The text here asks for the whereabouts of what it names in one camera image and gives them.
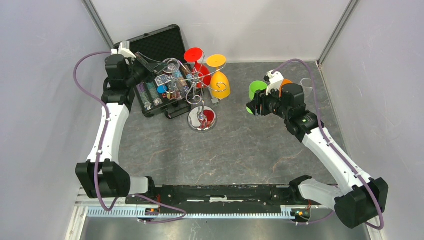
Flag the green plastic wine glass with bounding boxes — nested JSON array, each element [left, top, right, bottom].
[[246, 80, 268, 116]]

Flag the yellow plastic wine glass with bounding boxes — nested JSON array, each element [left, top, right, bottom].
[[206, 54, 231, 100]]

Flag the red plastic wine glass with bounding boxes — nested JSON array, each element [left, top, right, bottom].
[[184, 47, 212, 88]]

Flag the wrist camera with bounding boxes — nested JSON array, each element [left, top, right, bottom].
[[111, 40, 136, 59], [263, 70, 284, 95]]

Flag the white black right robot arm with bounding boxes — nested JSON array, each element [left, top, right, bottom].
[[246, 83, 389, 230]]

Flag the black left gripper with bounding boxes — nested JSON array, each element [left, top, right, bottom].
[[124, 52, 168, 88]]

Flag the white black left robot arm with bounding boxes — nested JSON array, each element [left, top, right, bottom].
[[75, 52, 166, 199]]

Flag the orange plastic wine glass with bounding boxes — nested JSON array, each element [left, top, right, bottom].
[[279, 78, 293, 97]]

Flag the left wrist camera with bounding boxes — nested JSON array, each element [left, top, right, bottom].
[[111, 40, 136, 59]]

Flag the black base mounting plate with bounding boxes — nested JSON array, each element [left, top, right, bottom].
[[145, 184, 318, 214]]

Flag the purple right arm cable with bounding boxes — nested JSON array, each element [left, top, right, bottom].
[[270, 58, 385, 231]]

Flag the slotted cable duct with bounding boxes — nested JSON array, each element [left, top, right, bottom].
[[87, 206, 295, 220]]

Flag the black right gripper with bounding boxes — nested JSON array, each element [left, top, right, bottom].
[[246, 83, 291, 120]]

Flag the chrome wire glass rack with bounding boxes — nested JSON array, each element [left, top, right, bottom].
[[175, 56, 233, 133]]

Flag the grey white blue brick toy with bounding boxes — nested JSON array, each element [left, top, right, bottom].
[[211, 96, 220, 107]]

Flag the clear wine glass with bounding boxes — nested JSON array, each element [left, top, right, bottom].
[[162, 57, 181, 74], [300, 78, 314, 98]]

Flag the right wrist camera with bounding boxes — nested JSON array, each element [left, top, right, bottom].
[[263, 70, 284, 95]]

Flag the black poker chip case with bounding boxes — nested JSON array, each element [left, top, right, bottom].
[[122, 24, 193, 119]]

